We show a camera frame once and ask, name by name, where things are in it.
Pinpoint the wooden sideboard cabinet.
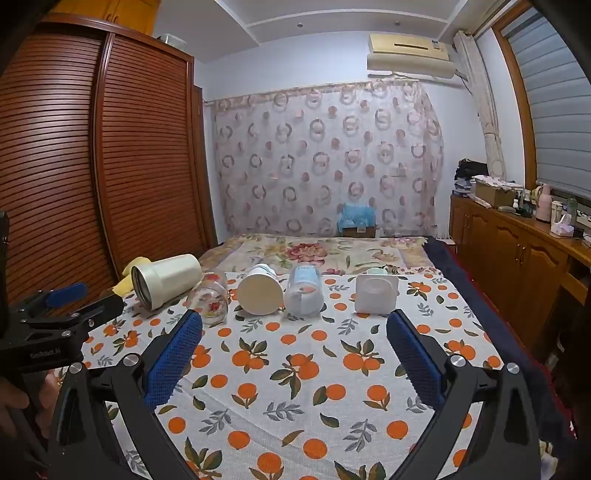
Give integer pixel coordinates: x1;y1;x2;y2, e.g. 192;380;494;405
450;191;591;352

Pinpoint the blue plastic bag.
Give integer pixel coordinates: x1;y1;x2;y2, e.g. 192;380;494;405
337;202;379;229

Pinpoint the ring patterned curtain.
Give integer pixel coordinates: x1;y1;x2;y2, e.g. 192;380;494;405
210;79;445;239

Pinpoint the orange print tablecloth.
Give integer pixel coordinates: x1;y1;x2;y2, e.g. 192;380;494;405
55;271;505;480

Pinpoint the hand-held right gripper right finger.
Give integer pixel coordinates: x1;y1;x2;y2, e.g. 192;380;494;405
386;309;544;480

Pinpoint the pink thermos bottle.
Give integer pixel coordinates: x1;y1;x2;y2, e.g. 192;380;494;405
534;184;554;223

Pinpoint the person's left hand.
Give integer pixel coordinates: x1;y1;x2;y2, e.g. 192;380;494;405
0;373;48;445

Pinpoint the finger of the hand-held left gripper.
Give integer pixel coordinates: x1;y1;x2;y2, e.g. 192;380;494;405
11;283;89;320
21;294;126;334

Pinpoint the wooden slatted wardrobe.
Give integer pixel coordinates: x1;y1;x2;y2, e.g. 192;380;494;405
0;14;218;306

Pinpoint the dark pile of clothes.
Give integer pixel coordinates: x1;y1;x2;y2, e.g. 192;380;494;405
454;158;489;195

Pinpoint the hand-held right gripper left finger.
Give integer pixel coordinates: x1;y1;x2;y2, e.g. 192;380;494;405
46;310;205;480

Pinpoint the floral blanket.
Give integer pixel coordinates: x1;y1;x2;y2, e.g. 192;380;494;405
198;233;437;278

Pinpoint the wooden overhead cabinet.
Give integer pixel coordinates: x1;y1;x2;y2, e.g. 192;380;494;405
46;0;158;36

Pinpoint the yellow cloth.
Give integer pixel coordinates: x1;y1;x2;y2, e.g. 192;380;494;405
112;264;151;298

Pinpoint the wall air conditioner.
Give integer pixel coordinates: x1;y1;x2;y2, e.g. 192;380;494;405
367;32;456;79

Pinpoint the cream insulated cup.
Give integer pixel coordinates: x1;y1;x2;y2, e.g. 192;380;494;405
130;253;204;311

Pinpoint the grey window blind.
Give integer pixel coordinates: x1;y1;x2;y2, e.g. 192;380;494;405
501;14;591;195

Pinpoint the translucent square cup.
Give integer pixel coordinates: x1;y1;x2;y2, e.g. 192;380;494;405
355;274;399;316

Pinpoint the printed glass cup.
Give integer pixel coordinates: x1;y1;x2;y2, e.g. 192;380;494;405
187;271;230;326

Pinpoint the clear plastic cup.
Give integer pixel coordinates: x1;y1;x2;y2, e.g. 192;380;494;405
283;265;322;319

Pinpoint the tied floral side curtain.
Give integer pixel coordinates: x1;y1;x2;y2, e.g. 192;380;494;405
453;30;505;179

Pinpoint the cardboard box with cloth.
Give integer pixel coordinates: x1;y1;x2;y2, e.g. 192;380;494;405
471;174;525;209

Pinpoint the white paper cup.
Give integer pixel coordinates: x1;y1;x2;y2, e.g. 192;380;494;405
237;263;284;317

